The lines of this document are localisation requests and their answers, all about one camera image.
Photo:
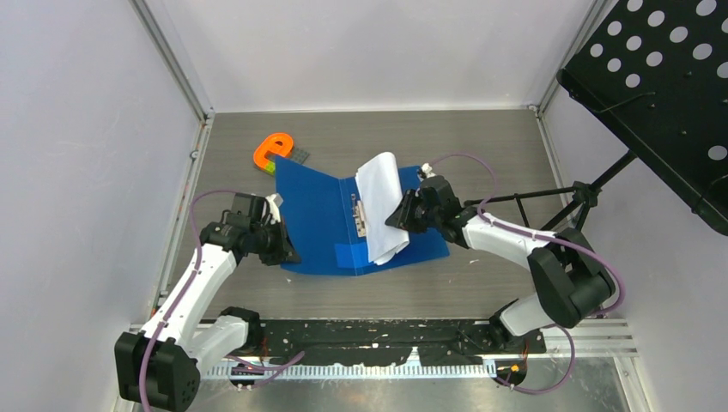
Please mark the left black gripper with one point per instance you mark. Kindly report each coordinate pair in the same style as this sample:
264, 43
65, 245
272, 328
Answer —
285, 252

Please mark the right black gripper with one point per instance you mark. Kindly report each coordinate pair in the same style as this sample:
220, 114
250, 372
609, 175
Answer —
403, 216

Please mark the white paper sheets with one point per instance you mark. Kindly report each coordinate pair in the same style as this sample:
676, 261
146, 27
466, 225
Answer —
380, 191

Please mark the blue plastic folder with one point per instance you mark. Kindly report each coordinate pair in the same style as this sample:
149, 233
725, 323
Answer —
319, 213

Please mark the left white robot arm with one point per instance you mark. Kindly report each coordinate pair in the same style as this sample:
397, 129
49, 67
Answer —
161, 365

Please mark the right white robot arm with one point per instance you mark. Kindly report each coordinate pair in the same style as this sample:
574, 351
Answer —
571, 282

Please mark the metal folder clip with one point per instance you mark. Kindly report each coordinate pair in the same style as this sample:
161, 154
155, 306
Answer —
358, 216

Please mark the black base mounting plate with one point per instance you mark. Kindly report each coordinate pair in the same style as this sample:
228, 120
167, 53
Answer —
382, 343

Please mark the green lego brick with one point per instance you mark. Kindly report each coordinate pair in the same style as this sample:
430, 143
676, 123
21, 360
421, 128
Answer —
270, 168

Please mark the grey lego baseplate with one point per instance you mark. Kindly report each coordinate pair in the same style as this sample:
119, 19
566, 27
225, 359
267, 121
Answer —
295, 155

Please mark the orange letter e block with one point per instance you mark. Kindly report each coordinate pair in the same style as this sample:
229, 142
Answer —
275, 143

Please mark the black perforated music stand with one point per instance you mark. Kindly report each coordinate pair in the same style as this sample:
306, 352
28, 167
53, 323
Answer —
655, 74

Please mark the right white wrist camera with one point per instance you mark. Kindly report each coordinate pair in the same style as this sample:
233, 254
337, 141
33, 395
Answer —
425, 171

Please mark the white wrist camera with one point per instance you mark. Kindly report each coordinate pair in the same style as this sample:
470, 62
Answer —
425, 171
274, 202

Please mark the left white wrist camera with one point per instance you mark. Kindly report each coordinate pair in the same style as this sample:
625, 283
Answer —
274, 202

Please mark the aluminium frame rail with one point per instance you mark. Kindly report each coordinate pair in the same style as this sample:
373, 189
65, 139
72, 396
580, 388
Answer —
593, 338

